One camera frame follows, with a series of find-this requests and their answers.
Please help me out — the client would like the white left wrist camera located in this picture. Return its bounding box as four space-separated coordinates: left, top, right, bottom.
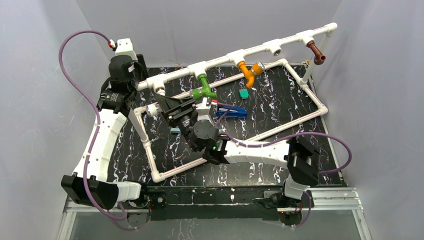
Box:
108 38 138 61

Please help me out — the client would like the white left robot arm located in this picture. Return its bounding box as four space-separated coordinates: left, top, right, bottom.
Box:
61 54 150 210

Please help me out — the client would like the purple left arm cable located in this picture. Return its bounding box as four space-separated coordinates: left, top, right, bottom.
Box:
58 30 152 232

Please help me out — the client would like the brown plastic faucet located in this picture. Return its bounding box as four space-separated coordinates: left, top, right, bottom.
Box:
306 40 327 66

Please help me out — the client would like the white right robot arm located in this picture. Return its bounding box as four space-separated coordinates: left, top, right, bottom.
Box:
154 93 320 207

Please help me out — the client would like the white PVC pipe frame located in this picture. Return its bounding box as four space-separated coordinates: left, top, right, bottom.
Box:
128 22 338 183

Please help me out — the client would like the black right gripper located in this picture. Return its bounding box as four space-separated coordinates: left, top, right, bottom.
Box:
155 93 199 152

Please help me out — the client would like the orange plastic faucet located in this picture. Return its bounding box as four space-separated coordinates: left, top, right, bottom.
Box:
237 61 265 89

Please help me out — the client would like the black metal base rail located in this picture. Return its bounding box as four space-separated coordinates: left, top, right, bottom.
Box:
64 185 362 229

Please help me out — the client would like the blue stapler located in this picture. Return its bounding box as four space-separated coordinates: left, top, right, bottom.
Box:
215 106 248 118

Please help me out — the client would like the white plastic faucet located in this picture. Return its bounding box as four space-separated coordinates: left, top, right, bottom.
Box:
146 87 166 117

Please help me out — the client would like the light blue small clip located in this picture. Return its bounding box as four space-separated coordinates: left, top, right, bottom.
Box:
170 127 181 135

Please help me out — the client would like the teal small box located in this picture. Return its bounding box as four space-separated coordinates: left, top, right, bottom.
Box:
238 88 250 100

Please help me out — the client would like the green plastic faucet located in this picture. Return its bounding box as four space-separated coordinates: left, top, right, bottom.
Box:
190 73 217 101

